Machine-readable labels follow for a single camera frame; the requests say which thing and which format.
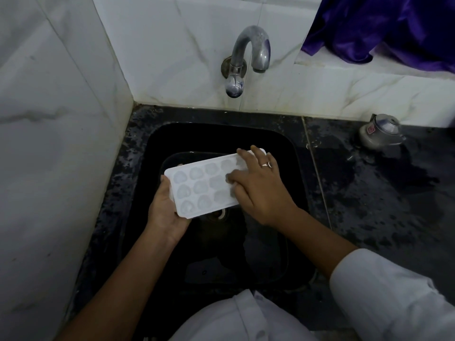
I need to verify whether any person's left hand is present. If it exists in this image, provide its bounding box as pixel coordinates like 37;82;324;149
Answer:
147;175;191;244

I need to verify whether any chrome wall faucet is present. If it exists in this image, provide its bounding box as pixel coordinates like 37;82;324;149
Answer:
220;25;272;99

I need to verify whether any white plastic ice cube tray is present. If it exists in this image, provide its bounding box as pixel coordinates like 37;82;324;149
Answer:
164;148;267;220

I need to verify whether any person's right hand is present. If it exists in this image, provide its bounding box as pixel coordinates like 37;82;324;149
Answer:
225;145;299;232

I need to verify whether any white shirt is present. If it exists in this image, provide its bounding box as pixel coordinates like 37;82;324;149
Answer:
170;248;455;341

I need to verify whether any small steel kettle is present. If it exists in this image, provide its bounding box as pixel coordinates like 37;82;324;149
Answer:
358;113;407;150

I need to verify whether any sink drain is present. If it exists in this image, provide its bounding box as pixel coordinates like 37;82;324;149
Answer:
205;209;229;223

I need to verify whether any purple satin cloth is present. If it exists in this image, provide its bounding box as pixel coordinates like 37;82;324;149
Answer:
301;0;455;73

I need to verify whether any black sink basin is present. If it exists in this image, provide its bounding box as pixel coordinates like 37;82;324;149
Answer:
120;122;321;341

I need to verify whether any person's left forearm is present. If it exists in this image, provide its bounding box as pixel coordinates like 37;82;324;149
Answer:
53;224;186;341

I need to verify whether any person's right forearm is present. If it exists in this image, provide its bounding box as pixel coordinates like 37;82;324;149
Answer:
269;209;358;282

